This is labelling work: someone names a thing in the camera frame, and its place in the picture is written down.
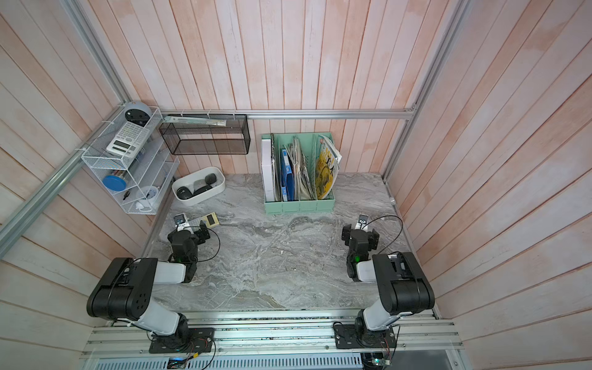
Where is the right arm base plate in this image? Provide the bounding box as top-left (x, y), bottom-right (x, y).
top-left (332, 322), bottom-right (397, 349)

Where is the blue lid jar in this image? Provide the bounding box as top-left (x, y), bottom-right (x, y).
top-left (102, 170), bottom-right (128, 192)

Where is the green file organizer box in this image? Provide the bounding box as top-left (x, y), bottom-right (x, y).
top-left (260, 133), bottom-right (341, 215)

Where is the black wire mesh basket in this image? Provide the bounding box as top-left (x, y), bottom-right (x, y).
top-left (159, 113), bottom-right (251, 156)

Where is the white wire wall shelf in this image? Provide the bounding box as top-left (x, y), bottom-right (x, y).
top-left (82, 105), bottom-right (179, 215)

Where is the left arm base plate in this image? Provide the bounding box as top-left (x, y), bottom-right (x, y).
top-left (148, 328), bottom-right (215, 354)

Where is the white desk calculator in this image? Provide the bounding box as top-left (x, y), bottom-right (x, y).
top-left (106, 122), bottom-right (150, 158)

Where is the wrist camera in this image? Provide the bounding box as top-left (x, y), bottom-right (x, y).
top-left (174, 213), bottom-right (192, 232)
top-left (355, 214), bottom-right (368, 231)

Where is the blue folder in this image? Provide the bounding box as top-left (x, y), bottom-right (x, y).
top-left (281, 148), bottom-right (294, 201)

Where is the white round alarm clock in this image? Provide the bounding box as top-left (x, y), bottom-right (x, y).
top-left (134, 186), bottom-right (160, 212)

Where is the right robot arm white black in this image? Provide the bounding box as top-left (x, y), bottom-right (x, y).
top-left (339, 221), bottom-right (436, 347)

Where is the grey newspapers stack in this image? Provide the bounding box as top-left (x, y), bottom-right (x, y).
top-left (288, 137), bottom-right (315, 200)

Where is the white plastic storage box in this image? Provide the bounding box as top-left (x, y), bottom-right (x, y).
top-left (172, 166), bottom-right (226, 206)

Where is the yellow magazine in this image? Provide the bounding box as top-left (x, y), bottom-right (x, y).
top-left (314, 134), bottom-right (342, 200)

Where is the round grey black speaker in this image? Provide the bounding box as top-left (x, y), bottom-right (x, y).
top-left (123, 102), bottom-right (153, 127)

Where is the aluminium rail base frame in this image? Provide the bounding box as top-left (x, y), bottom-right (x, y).
top-left (79, 308), bottom-right (471, 369)

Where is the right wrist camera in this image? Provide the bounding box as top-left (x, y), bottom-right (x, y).
top-left (355, 214), bottom-right (368, 231)

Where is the black lecoo mouse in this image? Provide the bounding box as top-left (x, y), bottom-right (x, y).
top-left (193, 184), bottom-right (213, 197)
top-left (176, 187), bottom-right (194, 200)

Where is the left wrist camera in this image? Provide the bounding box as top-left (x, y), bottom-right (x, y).
top-left (174, 213), bottom-right (192, 232)

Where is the white binder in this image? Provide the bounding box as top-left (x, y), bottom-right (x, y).
top-left (261, 138), bottom-right (275, 202)

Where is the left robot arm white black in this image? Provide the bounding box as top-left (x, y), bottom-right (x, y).
top-left (86, 221), bottom-right (214, 353)

